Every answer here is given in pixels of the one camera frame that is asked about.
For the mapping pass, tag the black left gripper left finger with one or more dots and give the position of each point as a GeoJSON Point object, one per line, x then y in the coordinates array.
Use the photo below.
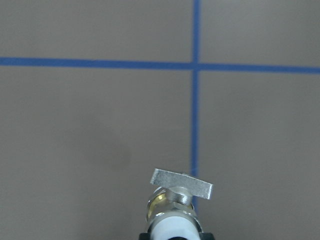
{"type": "Point", "coordinates": [145, 235]}

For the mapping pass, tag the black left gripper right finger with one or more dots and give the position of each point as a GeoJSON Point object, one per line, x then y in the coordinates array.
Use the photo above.
{"type": "Point", "coordinates": [206, 235]}

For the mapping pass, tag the white PPR brass valve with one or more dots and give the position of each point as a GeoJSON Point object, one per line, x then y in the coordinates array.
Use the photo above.
{"type": "Point", "coordinates": [171, 215]}

